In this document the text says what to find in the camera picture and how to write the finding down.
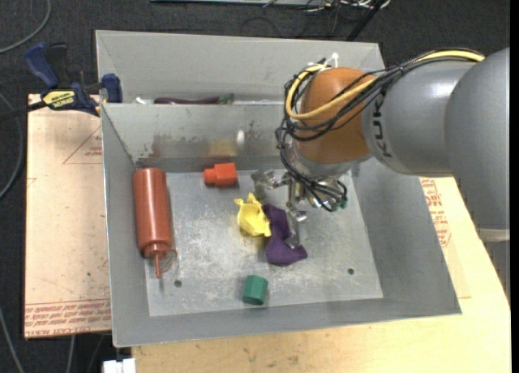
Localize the purple cloth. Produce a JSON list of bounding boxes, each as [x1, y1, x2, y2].
[[261, 203, 309, 267]]

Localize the yellow crumpled cloth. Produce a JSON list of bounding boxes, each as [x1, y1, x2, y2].
[[234, 192, 273, 239]]

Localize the brown cardboard board, red print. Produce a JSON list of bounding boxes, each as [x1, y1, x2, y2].
[[24, 93, 472, 341]]

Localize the red-brown squeeze bottle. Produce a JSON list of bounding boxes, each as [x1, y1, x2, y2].
[[132, 167, 179, 280]]

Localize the grey metal bin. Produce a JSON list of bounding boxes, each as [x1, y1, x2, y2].
[[95, 29, 463, 349]]

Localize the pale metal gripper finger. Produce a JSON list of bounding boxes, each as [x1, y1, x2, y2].
[[285, 200, 308, 251], [251, 169, 287, 191]]

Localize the green hexagonal block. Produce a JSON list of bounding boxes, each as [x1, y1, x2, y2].
[[242, 274, 270, 307]]

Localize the orange plastic block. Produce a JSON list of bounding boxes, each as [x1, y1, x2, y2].
[[203, 162, 238, 188]]

